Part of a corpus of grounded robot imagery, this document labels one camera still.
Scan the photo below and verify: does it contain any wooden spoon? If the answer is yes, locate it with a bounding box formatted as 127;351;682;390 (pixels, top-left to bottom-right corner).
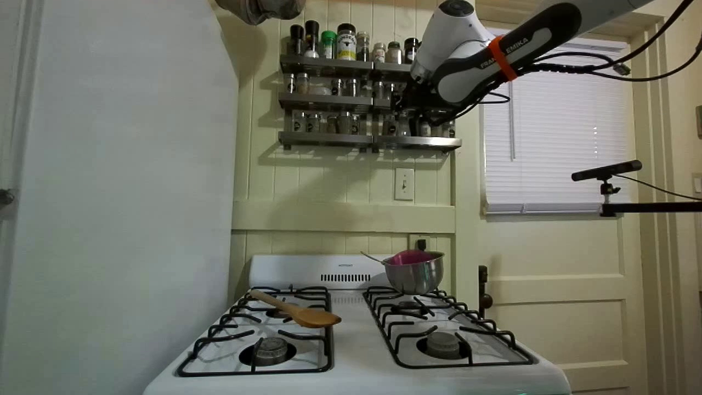
250;293;340;330

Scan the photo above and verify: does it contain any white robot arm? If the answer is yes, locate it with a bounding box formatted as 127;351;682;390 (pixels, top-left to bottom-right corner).
390;0;649;126

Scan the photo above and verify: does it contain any metal spoon in bowl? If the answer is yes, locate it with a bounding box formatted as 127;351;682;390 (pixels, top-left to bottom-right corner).
360;250;389;266

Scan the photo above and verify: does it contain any silver metal bowl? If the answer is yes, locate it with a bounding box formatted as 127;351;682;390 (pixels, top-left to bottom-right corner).
384;257;442;293

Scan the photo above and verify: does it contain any metal spice rack shelf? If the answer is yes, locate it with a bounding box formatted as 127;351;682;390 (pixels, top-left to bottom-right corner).
279;20;460;151

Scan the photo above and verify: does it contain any black right stove grate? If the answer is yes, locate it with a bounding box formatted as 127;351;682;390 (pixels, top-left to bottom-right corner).
362;286;538;370

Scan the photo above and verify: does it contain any black stove grate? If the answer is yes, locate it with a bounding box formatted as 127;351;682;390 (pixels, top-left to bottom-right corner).
175;296;334;377
362;286;538;370

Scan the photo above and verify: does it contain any black left stove grate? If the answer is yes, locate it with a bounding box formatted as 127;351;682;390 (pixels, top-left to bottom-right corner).
175;296;334;377

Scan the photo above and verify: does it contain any white gas stove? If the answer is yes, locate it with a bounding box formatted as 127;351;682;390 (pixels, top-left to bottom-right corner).
142;254;573;395

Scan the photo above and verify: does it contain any white window blind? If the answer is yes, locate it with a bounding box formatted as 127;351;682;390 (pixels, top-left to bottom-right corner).
481;73;634;218

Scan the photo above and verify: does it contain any metal pot on refrigerator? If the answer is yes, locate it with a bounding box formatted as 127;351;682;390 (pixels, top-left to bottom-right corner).
215;0;304;26

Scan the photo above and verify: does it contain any white refrigerator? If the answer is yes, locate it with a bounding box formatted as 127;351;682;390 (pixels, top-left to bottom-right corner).
2;0;236;395

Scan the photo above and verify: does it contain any white light switch plate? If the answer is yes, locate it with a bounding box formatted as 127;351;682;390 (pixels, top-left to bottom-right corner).
392;170;414;202

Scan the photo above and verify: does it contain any black camera on stand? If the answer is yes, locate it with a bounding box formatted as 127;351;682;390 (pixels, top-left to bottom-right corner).
570;160;702;218

